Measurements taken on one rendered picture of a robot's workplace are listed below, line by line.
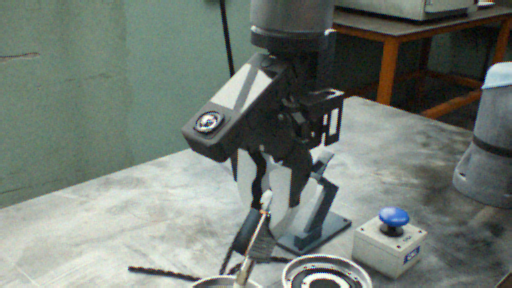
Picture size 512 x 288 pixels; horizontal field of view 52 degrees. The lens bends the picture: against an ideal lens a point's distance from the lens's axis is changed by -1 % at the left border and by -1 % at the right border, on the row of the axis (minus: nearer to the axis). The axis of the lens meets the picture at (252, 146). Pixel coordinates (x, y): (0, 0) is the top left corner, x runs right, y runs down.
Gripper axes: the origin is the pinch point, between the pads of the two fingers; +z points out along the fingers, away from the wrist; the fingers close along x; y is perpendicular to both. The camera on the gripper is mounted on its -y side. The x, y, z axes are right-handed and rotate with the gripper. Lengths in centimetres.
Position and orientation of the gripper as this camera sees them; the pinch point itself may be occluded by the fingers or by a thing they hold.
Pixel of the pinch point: (262, 225)
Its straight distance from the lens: 55.8
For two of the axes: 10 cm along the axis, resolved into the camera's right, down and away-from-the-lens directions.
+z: -0.5, 9.2, 3.9
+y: 6.7, -2.6, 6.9
